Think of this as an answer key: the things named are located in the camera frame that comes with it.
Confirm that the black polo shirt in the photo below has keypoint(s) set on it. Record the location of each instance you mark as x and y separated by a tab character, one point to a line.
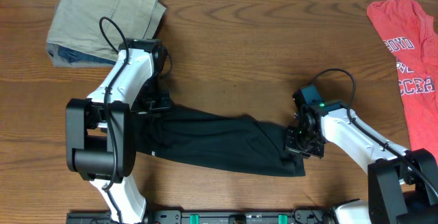
239	144

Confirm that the folded blue grey garment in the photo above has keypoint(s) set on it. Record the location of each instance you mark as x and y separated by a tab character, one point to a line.
70	58

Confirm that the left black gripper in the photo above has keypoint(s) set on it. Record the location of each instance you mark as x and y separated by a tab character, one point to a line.
157	104

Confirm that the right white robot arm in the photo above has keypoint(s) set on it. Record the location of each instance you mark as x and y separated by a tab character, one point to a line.
402	184

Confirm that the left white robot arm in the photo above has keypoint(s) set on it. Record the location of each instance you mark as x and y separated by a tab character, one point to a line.
100	134

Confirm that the folded khaki pants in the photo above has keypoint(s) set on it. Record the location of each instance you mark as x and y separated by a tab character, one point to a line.
96	27

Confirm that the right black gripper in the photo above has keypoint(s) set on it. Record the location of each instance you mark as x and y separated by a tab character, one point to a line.
299	144

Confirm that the red printed t-shirt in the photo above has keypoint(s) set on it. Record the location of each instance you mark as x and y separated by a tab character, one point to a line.
408	33

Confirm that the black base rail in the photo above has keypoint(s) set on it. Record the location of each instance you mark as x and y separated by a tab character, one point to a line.
300	215

